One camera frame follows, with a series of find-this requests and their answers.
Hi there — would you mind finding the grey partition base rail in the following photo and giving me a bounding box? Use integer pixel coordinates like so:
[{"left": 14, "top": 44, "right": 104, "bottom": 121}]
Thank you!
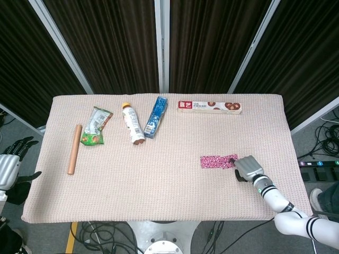
[
  {"left": 290, "top": 96, "right": 339, "bottom": 134},
  {"left": 0, "top": 103, "right": 46, "bottom": 136}
]

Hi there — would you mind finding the brown cardboard tube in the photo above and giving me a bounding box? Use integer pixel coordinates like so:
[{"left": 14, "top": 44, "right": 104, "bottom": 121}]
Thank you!
[{"left": 67, "top": 124, "right": 83, "bottom": 176}]

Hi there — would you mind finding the grey aluminium partition post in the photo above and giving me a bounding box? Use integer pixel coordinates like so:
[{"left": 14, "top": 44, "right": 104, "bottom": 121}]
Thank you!
[
  {"left": 154, "top": 0, "right": 171, "bottom": 94},
  {"left": 227, "top": 0, "right": 281, "bottom": 94},
  {"left": 28, "top": 0, "right": 94, "bottom": 95}
]

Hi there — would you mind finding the magenta patterned cloth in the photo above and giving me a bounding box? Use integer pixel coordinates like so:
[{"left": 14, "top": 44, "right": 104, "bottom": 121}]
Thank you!
[{"left": 199, "top": 155, "right": 220, "bottom": 170}]

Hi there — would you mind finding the green snack bag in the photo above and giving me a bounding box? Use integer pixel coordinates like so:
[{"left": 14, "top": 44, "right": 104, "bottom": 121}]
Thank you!
[{"left": 80, "top": 106, "right": 114, "bottom": 146}]

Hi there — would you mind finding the black power strip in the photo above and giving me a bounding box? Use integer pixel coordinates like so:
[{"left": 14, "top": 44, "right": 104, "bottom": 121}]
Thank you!
[{"left": 298, "top": 159, "right": 339, "bottom": 168}]

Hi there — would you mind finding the white person shoe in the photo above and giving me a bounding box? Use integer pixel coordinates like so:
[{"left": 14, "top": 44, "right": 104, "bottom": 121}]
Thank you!
[{"left": 309, "top": 187, "right": 331, "bottom": 220}]

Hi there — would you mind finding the white red wrap box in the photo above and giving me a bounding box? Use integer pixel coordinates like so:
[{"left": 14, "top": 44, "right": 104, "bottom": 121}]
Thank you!
[{"left": 176, "top": 100, "right": 242, "bottom": 115}]

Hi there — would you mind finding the white bottle yellow cap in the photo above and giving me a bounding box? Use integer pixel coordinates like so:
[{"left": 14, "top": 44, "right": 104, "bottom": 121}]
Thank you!
[{"left": 121, "top": 102, "right": 146, "bottom": 146}]

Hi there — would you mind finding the black fabric object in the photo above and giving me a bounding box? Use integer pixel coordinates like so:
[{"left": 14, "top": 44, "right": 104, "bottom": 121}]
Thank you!
[{"left": 0, "top": 224, "right": 23, "bottom": 254}]

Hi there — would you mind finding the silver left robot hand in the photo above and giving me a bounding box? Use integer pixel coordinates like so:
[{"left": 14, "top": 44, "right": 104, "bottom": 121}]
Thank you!
[{"left": 0, "top": 136, "right": 42, "bottom": 191}]

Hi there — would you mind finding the dark trouser leg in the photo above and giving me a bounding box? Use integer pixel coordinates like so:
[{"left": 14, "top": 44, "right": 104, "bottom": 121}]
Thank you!
[{"left": 317, "top": 182, "right": 339, "bottom": 215}]

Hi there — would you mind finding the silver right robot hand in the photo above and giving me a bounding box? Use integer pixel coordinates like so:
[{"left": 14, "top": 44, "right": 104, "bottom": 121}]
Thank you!
[{"left": 229, "top": 155, "right": 265, "bottom": 183}]

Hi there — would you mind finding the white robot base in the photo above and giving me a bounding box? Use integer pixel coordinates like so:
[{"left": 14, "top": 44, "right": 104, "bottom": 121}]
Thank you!
[{"left": 126, "top": 221, "right": 202, "bottom": 254}]

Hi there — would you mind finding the dark corrugated partition panel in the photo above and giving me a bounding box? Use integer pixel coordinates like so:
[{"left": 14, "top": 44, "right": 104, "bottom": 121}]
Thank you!
[
  {"left": 168, "top": 0, "right": 273, "bottom": 94},
  {"left": 233, "top": 0, "right": 339, "bottom": 130},
  {"left": 43, "top": 0, "right": 161, "bottom": 95},
  {"left": 0, "top": 0, "right": 88, "bottom": 128}
]

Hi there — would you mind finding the yellow floor tape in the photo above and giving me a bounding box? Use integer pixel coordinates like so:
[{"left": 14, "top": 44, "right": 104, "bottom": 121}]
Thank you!
[{"left": 65, "top": 221, "right": 79, "bottom": 254}]

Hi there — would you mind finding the black floor cable bundle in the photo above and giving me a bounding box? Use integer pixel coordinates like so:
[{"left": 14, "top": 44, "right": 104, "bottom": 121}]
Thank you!
[
  {"left": 70, "top": 221, "right": 138, "bottom": 254},
  {"left": 202, "top": 221, "right": 226, "bottom": 254},
  {"left": 304, "top": 116, "right": 339, "bottom": 159}
]

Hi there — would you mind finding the white black sneaker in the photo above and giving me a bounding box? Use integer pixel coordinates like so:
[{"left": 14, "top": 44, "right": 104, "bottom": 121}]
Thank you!
[{"left": 14, "top": 229, "right": 33, "bottom": 254}]

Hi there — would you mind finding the pink waffle tablecloth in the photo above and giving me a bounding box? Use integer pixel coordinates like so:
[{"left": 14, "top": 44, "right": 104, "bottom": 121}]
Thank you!
[{"left": 21, "top": 93, "right": 313, "bottom": 224}]

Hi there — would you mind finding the blue rectangular carton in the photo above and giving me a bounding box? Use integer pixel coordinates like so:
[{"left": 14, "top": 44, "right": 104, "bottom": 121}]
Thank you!
[{"left": 144, "top": 96, "right": 169, "bottom": 140}]

